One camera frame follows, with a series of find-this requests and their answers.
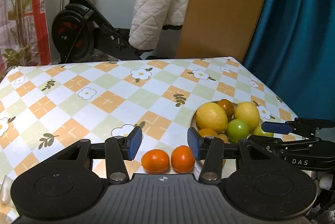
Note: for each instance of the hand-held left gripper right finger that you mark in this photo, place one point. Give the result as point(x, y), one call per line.
point(194, 142)

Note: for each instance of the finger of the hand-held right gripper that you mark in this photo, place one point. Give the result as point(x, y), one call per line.
point(288, 143)
point(276, 127)

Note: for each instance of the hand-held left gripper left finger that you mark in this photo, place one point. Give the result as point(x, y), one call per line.
point(134, 142)

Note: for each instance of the green plum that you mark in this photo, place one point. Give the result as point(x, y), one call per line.
point(237, 131)
point(261, 131)

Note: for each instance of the dark-skinned orange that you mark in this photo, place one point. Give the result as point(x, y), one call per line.
point(208, 132)
point(226, 106)

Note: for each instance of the small bright orange tangerine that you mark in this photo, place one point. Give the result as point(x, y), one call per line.
point(155, 161)
point(183, 159)

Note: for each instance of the beige round plate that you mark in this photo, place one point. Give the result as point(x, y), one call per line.
point(193, 121)

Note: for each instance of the small tan round fruit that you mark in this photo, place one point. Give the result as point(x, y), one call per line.
point(222, 138)

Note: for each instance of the yellow lemon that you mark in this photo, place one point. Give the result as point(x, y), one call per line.
point(212, 117)
point(247, 115)

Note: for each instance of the checked flower tablecloth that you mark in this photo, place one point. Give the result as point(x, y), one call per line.
point(104, 87)

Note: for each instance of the teal curtain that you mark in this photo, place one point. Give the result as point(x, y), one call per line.
point(301, 43)

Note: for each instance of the black exercise bike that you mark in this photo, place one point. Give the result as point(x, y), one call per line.
point(73, 30)

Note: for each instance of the wooden panel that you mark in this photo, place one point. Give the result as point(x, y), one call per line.
point(222, 4)

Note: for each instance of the white quilted jacket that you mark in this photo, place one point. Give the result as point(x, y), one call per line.
point(154, 9)

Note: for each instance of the clear plastic item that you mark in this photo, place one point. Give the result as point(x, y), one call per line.
point(5, 195)

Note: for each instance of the printed red backdrop cloth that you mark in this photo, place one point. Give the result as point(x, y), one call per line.
point(23, 17)

